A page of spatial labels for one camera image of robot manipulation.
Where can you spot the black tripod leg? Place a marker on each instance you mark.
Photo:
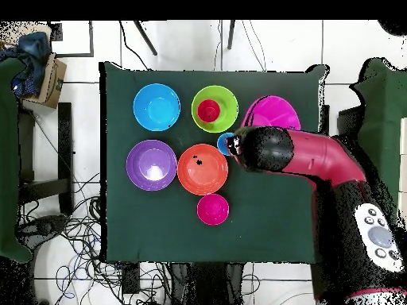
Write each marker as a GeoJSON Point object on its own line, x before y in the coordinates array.
{"type": "Point", "coordinates": [146, 38]}
{"type": "Point", "coordinates": [231, 35]}

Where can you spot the purple bowl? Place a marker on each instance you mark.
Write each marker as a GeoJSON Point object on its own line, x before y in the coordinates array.
{"type": "Point", "coordinates": [151, 165]}

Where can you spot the blue fabric bag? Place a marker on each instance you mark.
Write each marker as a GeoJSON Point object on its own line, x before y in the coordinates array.
{"type": "Point", "coordinates": [33, 60]}

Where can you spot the orange bowl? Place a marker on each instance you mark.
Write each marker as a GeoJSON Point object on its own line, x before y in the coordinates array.
{"type": "Point", "coordinates": [202, 174]}

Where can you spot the black stool frame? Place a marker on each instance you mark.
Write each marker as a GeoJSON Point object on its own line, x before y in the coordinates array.
{"type": "Point", "coordinates": [346, 122]}
{"type": "Point", "coordinates": [65, 143]}

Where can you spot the black chair base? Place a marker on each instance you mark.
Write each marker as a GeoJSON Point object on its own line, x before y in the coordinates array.
{"type": "Point", "coordinates": [44, 225]}

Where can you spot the blue cup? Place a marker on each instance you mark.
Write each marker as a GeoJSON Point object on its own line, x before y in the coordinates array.
{"type": "Point", "coordinates": [222, 144]}

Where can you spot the blue bowl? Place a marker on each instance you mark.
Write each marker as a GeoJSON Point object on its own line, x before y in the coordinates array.
{"type": "Point", "coordinates": [156, 107]}

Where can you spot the dark green table cloth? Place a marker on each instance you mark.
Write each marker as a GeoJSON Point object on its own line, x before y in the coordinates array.
{"type": "Point", "coordinates": [190, 238]}

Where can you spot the cardboard box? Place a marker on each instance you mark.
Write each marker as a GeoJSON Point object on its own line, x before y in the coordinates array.
{"type": "Point", "coordinates": [54, 82]}

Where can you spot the red cup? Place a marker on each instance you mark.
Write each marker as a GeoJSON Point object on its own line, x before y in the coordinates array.
{"type": "Point", "coordinates": [209, 109]}

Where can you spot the green bowl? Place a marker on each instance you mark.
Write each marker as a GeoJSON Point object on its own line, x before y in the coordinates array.
{"type": "Point", "coordinates": [228, 111]}

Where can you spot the black power adapter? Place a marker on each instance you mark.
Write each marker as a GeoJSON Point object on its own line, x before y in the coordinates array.
{"type": "Point", "coordinates": [131, 279]}

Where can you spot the green cloth side table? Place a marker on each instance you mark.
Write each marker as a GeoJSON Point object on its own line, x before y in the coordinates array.
{"type": "Point", "coordinates": [384, 127]}
{"type": "Point", "coordinates": [8, 159]}

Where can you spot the small pink bowl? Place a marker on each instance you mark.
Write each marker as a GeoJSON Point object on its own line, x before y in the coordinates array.
{"type": "Point", "coordinates": [212, 209]}

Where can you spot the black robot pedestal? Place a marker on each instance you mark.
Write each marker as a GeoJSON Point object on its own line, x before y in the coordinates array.
{"type": "Point", "coordinates": [206, 286]}

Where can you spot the black framed board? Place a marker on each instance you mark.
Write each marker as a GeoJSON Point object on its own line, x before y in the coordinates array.
{"type": "Point", "coordinates": [91, 38]}

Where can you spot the large magenta bowl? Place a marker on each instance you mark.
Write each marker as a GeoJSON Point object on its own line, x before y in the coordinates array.
{"type": "Point", "coordinates": [276, 109]}

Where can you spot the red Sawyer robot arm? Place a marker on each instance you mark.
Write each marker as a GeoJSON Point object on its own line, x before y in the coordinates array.
{"type": "Point", "coordinates": [318, 152]}

